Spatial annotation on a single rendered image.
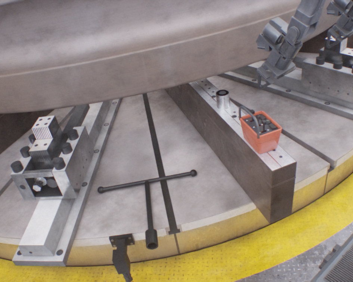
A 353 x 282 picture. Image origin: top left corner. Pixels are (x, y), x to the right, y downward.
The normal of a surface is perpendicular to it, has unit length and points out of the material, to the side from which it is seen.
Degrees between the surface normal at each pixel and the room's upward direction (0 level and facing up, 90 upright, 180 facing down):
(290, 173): 90
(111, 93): 90
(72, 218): 0
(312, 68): 90
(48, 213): 0
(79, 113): 0
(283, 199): 90
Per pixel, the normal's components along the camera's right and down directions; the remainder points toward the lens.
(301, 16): -0.81, 0.43
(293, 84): -0.76, 0.20
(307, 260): -0.16, -0.80
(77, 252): -0.04, 0.58
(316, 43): -0.44, 0.58
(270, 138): 0.32, 0.61
